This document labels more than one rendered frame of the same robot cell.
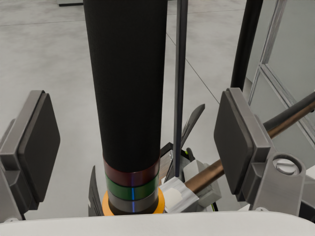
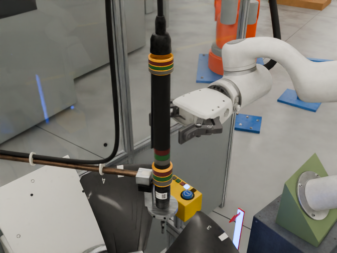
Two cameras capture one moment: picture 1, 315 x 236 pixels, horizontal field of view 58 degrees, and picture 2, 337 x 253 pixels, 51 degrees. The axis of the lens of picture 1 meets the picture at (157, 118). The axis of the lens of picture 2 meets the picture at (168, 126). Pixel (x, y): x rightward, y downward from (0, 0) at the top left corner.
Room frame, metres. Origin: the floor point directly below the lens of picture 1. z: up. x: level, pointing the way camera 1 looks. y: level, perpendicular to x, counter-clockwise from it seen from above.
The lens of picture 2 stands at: (0.46, 0.47, 2.04)
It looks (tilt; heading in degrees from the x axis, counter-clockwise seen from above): 33 degrees down; 232
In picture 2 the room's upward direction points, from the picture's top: straight up
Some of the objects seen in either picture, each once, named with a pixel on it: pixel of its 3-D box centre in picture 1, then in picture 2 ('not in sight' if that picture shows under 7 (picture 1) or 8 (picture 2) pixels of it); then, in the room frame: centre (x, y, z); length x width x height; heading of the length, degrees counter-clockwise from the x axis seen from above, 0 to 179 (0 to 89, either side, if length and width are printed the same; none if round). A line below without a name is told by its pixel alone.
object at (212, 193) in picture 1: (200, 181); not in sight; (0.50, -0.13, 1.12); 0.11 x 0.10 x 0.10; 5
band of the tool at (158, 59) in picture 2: not in sight; (161, 64); (0.12, 0.01, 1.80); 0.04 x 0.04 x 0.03
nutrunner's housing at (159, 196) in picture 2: not in sight; (161, 133); (0.12, 0.01, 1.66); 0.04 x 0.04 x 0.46
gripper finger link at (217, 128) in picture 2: not in sight; (209, 121); (0.02, 0.05, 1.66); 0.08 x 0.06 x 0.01; 87
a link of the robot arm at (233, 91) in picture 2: not in sight; (223, 98); (-0.07, -0.01, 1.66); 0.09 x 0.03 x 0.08; 95
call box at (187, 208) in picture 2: not in sight; (179, 198); (-0.22, -0.31, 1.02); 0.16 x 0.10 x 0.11; 95
